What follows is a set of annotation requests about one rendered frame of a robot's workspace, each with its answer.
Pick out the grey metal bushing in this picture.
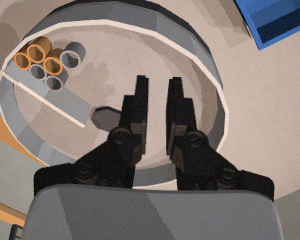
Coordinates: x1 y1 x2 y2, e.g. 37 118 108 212
29 61 49 81
45 69 68 92
60 42 86 70

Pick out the bronze bushing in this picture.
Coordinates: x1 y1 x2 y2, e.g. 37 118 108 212
27 36 52 63
43 48 64 75
14 44 33 70

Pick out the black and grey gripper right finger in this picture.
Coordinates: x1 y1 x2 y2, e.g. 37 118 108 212
166 77 275 202

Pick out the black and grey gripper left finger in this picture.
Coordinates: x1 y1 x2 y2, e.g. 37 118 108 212
34 75 149 197

